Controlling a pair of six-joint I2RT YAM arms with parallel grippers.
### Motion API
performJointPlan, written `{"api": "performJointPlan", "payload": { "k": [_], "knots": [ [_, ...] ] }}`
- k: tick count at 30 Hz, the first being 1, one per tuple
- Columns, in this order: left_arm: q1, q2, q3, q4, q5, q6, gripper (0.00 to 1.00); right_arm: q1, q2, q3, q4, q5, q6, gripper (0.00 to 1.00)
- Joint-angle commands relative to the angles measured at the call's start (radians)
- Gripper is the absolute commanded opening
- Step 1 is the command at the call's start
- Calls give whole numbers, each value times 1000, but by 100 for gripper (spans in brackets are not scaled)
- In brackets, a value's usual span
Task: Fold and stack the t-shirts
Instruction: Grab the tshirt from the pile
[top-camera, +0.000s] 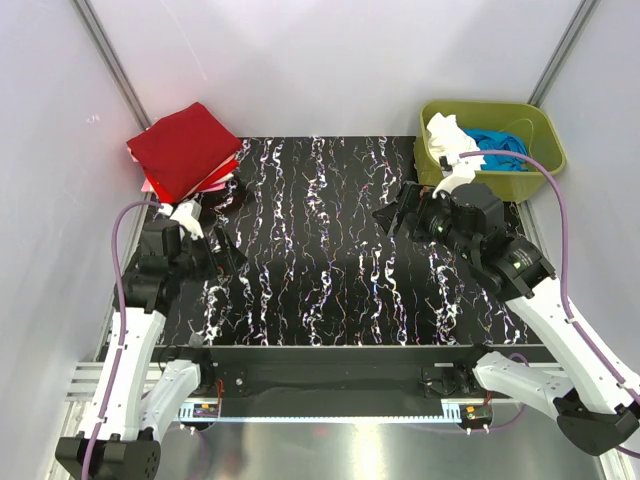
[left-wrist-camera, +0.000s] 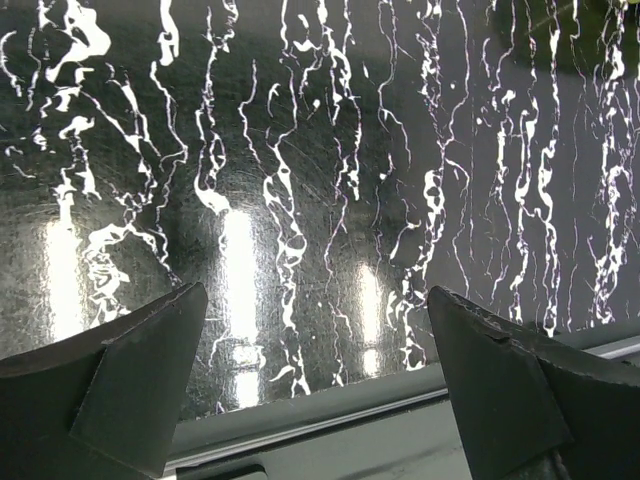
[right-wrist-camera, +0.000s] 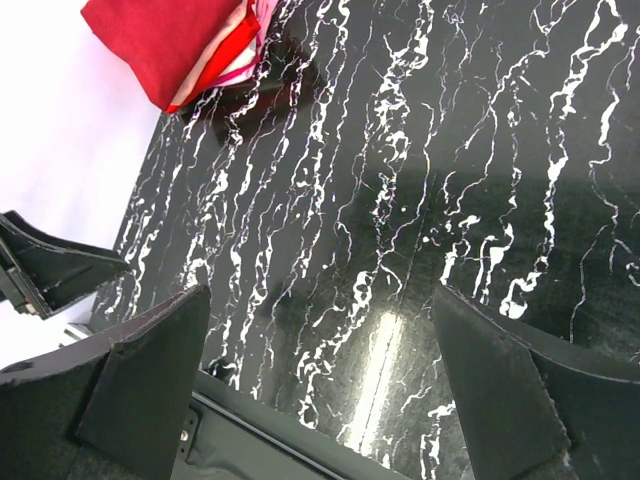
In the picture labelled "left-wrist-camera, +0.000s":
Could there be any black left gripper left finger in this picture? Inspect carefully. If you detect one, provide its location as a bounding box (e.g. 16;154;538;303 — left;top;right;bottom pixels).
1;283;208;479

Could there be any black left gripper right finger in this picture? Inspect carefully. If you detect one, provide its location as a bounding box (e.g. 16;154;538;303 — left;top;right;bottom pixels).
427;286;639;479

